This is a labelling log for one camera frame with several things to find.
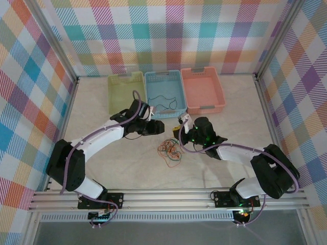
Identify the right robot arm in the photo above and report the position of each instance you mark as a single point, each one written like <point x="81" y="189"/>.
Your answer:
<point x="270" y="178"/>

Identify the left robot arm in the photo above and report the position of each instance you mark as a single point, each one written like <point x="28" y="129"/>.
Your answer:
<point x="99" y="139"/>

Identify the green plastic basket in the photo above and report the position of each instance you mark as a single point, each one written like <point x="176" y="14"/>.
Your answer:
<point x="122" y="89"/>

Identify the orange plastic basket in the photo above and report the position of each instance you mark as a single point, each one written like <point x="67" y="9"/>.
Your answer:
<point x="201" y="89"/>

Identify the blue plastic basket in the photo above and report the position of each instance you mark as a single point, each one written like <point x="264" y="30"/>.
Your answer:
<point x="164" y="86"/>

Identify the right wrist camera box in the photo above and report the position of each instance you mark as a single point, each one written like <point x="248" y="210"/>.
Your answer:
<point x="186" y="120"/>

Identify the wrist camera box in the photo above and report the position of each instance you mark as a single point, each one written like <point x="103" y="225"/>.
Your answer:
<point x="186" y="120"/>
<point x="151" y="112"/>

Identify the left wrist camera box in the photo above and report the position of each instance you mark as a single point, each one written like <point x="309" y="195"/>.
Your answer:
<point x="151" y="112"/>

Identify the aluminium mounting rail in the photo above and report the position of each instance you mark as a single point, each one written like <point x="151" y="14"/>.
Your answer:
<point x="166" y="197"/>

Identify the aluminium side rail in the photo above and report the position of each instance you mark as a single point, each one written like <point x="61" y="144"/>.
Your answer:
<point x="67" y="114"/>
<point x="268" y="114"/>

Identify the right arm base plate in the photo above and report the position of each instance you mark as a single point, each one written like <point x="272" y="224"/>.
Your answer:
<point x="222" y="199"/>

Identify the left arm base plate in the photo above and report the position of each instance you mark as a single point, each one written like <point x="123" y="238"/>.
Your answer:
<point x="116" y="199"/>

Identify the aluminium frame post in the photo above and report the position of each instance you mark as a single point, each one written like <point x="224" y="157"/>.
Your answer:
<point x="51" y="38"/>
<point x="281" y="38"/>

